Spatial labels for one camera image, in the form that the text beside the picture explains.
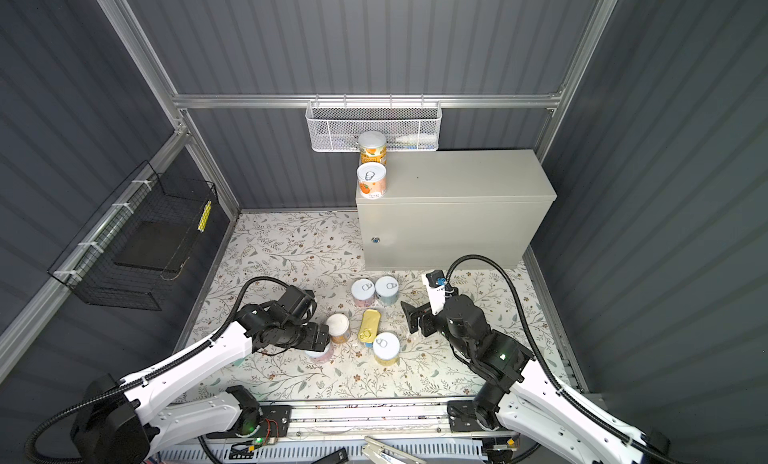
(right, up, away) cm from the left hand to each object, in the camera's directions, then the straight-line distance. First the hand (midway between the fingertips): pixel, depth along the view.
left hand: (316, 338), depth 81 cm
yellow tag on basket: (-32, +33, +2) cm, 46 cm away
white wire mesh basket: (+27, +75, +43) cm, 90 cm away
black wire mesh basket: (-43, +24, -9) cm, 50 cm away
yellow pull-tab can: (+19, -3, 0) cm, 19 cm away
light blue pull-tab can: (+19, +11, +11) cm, 25 cm away
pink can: (+1, -5, 0) cm, 6 cm away
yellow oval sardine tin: (+14, +2, +6) cm, 16 cm away
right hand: (+28, +13, -8) cm, 32 cm away
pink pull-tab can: (+12, +11, +11) cm, 19 cm away
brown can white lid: (+6, +2, +2) cm, 7 cm away
